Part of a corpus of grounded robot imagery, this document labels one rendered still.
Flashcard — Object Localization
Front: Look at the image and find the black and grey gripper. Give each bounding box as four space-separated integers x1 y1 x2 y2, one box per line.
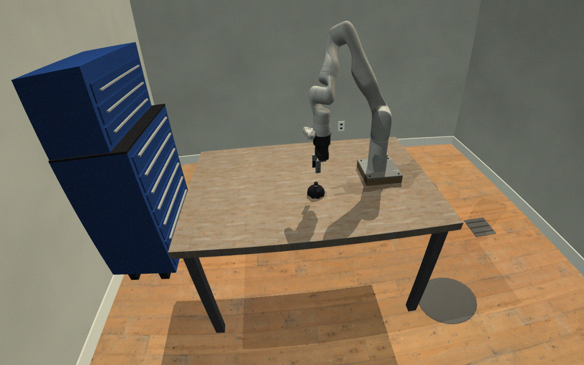
303 123 331 173

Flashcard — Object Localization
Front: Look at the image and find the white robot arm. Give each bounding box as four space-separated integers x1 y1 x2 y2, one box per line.
309 21 392 172

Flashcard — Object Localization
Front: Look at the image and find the black service bell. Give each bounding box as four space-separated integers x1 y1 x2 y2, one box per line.
307 181 325 199

